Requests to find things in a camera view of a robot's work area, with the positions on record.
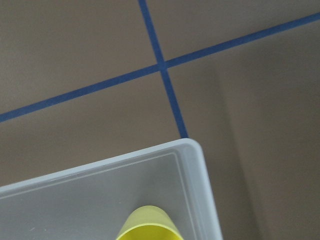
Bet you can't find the yellow plastic cup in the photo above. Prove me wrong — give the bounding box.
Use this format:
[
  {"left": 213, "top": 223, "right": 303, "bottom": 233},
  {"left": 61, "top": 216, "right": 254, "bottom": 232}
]
[{"left": 116, "top": 205, "right": 183, "bottom": 240}]

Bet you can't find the clear plastic bin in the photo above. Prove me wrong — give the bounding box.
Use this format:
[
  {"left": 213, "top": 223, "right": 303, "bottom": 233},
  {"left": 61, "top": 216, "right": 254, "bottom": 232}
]
[{"left": 0, "top": 138, "right": 223, "bottom": 240}]

